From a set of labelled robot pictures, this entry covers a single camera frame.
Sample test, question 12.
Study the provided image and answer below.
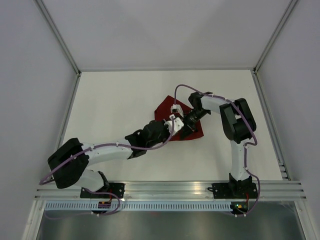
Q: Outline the dark red cloth napkin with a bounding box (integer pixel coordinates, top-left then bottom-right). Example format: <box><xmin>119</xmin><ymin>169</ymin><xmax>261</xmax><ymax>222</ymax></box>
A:
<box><xmin>154</xmin><ymin>95</ymin><xmax>204</xmax><ymax>142</ymax></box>

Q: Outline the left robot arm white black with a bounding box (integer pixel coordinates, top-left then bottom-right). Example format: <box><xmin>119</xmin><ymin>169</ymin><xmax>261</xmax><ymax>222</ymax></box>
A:
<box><xmin>47</xmin><ymin>119</ymin><xmax>181</xmax><ymax>198</ymax></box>

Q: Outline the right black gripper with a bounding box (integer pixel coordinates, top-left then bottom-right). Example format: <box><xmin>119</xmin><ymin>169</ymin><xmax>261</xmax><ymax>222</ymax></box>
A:
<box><xmin>178</xmin><ymin>109</ymin><xmax>210</xmax><ymax>140</ymax></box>

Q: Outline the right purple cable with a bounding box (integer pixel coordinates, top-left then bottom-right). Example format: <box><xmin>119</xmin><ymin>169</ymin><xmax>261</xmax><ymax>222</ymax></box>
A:
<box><xmin>174</xmin><ymin>84</ymin><xmax>261</xmax><ymax>216</ymax></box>

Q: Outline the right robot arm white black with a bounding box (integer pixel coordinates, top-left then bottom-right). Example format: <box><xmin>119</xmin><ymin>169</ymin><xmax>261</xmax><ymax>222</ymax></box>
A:
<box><xmin>179</xmin><ymin>92</ymin><xmax>258</xmax><ymax>199</ymax></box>

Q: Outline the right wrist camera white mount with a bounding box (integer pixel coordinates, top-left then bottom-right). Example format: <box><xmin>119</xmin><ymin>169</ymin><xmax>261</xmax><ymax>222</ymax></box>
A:
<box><xmin>170</xmin><ymin>104</ymin><xmax>184</xmax><ymax>117</ymax></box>

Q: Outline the aluminium mounting rail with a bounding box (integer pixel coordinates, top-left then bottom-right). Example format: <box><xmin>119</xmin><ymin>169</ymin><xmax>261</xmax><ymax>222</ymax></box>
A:
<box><xmin>33</xmin><ymin>180</ymin><xmax>307</xmax><ymax>201</ymax></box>

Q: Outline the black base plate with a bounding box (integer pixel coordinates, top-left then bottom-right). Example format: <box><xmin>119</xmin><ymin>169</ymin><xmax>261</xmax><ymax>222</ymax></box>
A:
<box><xmin>80</xmin><ymin>182</ymin><xmax>125</xmax><ymax>199</ymax></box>
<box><xmin>206</xmin><ymin>183</ymin><xmax>258</xmax><ymax>200</ymax></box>

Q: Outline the aluminium frame post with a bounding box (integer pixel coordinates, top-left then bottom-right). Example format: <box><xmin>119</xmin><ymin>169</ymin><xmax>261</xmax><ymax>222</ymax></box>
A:
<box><xmin>34</xmin><ymin>0</ymin><xmax>81</xmax><ymax>77</ymax></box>
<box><xmin>251</xmin><ymin>0</ymin><xmax>300</xmax><ymax>75</ymax></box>

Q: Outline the white slotted cable duct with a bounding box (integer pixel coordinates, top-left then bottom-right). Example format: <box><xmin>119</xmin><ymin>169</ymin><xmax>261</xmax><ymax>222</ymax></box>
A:
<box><xmin>44</xmin><ymin>200</ymin><xmax>232</xmax><ymax>212</ymax></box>

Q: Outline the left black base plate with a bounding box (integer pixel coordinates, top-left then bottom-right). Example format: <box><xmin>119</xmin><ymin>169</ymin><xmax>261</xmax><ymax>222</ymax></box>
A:
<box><xmin>80</xmin><ymin>182</ymin><xmax>125</xmax><ymax>199</ymax></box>

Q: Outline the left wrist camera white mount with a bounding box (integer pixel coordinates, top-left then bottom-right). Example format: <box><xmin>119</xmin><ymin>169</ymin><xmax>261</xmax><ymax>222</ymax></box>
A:
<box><xmin>164</xmin><ymin>114</ymin><xmax>184</xmax><ymax>136</ymax></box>

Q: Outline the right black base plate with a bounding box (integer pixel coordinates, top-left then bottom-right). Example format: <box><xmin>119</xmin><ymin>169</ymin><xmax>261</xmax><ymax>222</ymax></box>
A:
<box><xmin>206</xmin><ymin>183</ymin><xmax>258</xmax><ymax>200</ymax></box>

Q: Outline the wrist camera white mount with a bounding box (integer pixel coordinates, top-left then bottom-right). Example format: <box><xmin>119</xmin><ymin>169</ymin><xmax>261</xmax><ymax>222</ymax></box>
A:
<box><xmin>164</xmin><ymin>114</ymin><xmax>184</xmax><ymax>136</ymax></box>
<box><xmin>170</xmin><ymin>104</ymin><xmax>184</xmax><ymax>117</ymax></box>

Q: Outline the left aluminium frame post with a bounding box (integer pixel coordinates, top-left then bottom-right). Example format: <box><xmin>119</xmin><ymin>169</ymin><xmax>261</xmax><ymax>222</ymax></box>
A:
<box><xmin>34</xmin><ymin>0</ymin><xmax>81</xmax><ymax>77</ymax></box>

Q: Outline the right aluminium frame post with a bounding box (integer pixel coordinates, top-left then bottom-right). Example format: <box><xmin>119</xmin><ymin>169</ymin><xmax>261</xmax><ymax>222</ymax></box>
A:
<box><xmin>251</xmin><ymin>0</ymin><xmax>300</xmax><ymax>75</ymax></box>

